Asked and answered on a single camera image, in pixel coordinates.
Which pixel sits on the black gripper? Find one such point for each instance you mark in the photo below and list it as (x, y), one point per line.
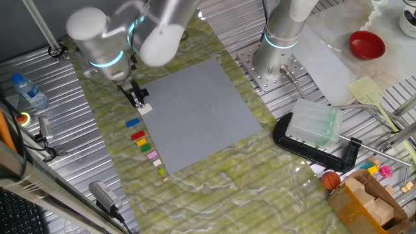
(128, 87)

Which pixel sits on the white Lego plate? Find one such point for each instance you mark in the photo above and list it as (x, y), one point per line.
(147, 110)

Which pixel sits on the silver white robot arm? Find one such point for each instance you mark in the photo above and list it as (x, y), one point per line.
(97, 35)

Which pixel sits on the blue Lego brick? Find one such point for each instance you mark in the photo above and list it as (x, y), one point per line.
(133, 123)

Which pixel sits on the red Lego brick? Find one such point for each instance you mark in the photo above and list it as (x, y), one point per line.
(138, 135)

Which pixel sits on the yellow Lego brick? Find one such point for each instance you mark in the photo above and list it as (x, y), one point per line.
(141, 142)

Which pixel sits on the green Lego brick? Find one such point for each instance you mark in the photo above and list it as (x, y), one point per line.
(145, 148)

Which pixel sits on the pink Lego brick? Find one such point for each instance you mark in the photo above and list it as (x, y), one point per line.
(152, 155)

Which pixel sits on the small white Lego brick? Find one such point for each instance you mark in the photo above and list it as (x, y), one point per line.
(157, 162)

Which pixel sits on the large grey Lego baseplate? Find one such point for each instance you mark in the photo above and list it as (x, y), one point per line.
(201, 123)

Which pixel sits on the small lime Lego brick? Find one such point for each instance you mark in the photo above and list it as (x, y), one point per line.
(162, 171)

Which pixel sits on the clear water bottle blue cap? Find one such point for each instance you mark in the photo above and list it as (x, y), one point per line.
(31, 92)

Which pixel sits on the red emergency stop button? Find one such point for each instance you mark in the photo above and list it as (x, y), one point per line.
(22, 119)

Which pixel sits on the metal tripod pole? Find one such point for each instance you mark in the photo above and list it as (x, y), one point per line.
(42, 29)

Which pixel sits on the orange pole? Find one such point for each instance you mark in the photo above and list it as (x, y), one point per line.
(5, 130)

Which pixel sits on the green marble pattern mat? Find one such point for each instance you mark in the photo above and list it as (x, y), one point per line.
(227, 201)

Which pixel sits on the black keyboard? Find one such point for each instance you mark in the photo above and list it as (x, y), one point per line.
(16, 214)

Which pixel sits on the black C-clamp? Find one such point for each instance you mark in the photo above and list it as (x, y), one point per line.
(305, 151)

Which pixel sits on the translucent plastic box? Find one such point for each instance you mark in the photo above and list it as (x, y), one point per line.
(313, 123)

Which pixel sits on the small toy basketball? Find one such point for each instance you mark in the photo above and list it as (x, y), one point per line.
(330, 180)

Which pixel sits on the pale yellow slotted spatula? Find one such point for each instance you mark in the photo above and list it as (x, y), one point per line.
(365, 91)

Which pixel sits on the wooden block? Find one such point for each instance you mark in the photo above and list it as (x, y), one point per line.
(364, 196)
(353, 184)
(383, 211)

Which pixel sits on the red bowl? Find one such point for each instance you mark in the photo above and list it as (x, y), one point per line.
(366, 45)

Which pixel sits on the brown cardboard box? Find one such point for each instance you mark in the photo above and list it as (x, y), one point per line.
(347, 211)

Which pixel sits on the teal toy block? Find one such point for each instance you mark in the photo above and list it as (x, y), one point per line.
(366, 165)

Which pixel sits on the orange toy block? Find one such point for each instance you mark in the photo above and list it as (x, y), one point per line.
(374, 161)

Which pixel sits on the yellow toy block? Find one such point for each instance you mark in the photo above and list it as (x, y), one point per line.
(372, 170)

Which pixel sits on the pink toy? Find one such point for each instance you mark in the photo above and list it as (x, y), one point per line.
(386, 171)

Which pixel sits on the white marble pattern mat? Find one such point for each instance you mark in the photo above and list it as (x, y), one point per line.
(396, 65)

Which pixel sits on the aluminium profile bar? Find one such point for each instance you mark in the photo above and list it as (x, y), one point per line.
(398, 136)
(404, 105)

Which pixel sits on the small wooden cube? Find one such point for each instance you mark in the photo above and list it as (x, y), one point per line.
(410, 185)
(390, 189)
(404, 189)

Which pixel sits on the white cup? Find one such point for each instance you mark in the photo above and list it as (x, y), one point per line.
(406, 28)

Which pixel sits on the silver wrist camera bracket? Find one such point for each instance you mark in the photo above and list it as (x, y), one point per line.
(86, 66)

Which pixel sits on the grey depth camera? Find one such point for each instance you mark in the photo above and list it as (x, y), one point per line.
(103, 195)
(45, 126)

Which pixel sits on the metal camera mount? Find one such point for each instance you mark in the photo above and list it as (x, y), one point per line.
(48, 151)

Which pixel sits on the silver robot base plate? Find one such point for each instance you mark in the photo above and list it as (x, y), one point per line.
(256, 79)

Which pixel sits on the aluminium frame rail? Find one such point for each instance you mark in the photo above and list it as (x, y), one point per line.
(48, 191)

